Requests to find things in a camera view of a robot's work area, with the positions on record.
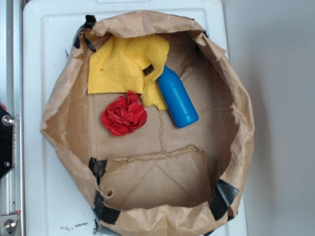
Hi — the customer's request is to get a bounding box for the yellow microfiber cloth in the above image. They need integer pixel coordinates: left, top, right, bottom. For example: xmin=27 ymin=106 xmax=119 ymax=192
xmin=87 ymin=34 xmax=170 ymax=111

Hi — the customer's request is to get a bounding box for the black mounting plate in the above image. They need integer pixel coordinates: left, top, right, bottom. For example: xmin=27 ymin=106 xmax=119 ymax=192
xmin=0 ymin=103 xmax=15 ymax=180

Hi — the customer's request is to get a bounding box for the blue plastic bottle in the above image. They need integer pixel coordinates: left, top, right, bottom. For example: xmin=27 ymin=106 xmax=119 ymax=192
xmin=157 ymin=66 xmax=199 ymax=128

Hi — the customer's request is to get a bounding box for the brown paper bag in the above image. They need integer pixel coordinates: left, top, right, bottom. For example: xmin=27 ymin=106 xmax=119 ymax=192
xmin=41 ymin=10 xmax=255 ymax=236

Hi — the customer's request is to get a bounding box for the white plastic tray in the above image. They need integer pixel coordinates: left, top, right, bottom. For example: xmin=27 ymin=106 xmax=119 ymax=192
xmin=22 ymin=0 xmax=249 ymax=236

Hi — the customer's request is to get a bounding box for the aluminium frame rail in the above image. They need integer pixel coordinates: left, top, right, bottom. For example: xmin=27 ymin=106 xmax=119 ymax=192
xmin=0 ymin=0 xmax=26 ymax=236

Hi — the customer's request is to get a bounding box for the metal corner bracket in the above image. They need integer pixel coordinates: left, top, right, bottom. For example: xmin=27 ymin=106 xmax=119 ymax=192
xmin=0 ymin=214 xmax=20 ymax=236

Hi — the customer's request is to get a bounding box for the red paper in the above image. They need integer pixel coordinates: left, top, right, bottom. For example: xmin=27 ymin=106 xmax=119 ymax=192
xmin=100 ymin=91 xmax=148 ymax=136

